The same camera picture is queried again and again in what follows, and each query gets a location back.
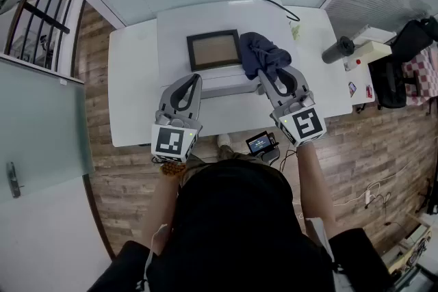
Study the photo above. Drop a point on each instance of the crumpled yellow wrapper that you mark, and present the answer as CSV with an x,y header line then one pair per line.
x,y
295,31

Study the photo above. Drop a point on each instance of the beige foam block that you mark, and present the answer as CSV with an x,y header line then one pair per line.
x,y
374,50

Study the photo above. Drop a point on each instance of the white carton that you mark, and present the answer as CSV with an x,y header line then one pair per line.
x,y
371,33

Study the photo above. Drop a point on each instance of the person's black shirt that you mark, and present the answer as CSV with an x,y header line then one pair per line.
x,y
236,232

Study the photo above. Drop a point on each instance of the frosted glass door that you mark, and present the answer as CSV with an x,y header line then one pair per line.
x,y
41,126

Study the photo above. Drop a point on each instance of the white side table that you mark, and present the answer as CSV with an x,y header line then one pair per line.
x,y
359,78

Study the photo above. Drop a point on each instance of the red white checkered cloth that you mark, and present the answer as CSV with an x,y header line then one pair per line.
x,y
424,75

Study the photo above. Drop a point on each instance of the person's olive trousers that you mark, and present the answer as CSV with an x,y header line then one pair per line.
x,y
232,155

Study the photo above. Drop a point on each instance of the small red card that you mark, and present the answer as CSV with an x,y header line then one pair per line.
x,y
369,91

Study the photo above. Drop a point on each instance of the small dark phone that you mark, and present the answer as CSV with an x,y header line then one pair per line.
x,y
352,89

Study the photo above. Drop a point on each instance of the person's right forearm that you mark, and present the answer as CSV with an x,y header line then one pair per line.
x,y
316,188

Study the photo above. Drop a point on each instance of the light wooden rack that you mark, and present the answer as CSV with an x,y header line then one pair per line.
x,y
410,249

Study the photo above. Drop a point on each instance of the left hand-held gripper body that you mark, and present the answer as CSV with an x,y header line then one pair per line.
x,y
171,143

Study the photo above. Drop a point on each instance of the white flat box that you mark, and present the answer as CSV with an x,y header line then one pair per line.
x,y
178,27

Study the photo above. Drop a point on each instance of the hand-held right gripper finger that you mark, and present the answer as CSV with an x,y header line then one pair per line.
x,y
273,94
302,83

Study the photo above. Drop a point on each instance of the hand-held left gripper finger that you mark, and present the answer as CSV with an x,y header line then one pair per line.
x,y
167,94
196,102

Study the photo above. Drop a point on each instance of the dark grey tumbler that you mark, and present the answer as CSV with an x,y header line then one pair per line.
x,y
337,50

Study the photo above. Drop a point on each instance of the small black screen device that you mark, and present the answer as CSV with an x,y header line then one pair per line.
x,y
260,145

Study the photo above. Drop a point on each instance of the black framed picture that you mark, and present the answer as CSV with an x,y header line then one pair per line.
x,y
214,49

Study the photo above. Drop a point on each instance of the black stand base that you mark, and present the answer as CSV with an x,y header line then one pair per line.
x,y
432,198

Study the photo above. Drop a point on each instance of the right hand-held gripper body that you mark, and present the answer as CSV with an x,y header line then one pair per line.
x,y
302,124

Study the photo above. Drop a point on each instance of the white power strip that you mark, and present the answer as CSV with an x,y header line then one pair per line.
x,y
368,197

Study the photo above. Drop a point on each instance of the person's left forearm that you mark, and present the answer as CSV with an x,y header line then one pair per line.
x,y
161,208

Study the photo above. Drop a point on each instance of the dark blue cloth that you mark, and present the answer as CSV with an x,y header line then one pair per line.
x,y
260,51

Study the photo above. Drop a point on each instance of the black metal railing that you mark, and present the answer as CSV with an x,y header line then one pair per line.
x,y
44,15

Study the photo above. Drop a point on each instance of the person's white shoe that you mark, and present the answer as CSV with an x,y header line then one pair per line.
x,y
224,139

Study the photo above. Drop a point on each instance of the black office chair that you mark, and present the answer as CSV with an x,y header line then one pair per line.
x,y
390,78

